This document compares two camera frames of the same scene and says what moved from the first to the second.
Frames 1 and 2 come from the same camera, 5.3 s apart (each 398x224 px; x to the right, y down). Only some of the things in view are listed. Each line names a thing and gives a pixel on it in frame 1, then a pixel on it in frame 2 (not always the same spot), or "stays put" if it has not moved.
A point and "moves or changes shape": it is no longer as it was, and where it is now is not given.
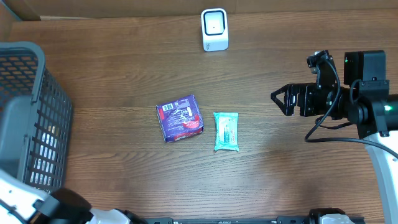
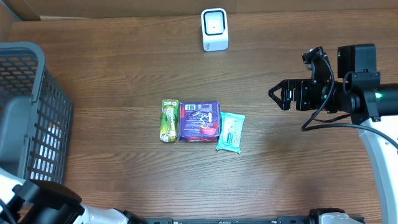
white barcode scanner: (214, 29) stays put
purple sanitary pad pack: (180, 119) -> (199, 121)
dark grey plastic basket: (36, 119) stays put
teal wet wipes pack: (226, 130) moves or changes shape
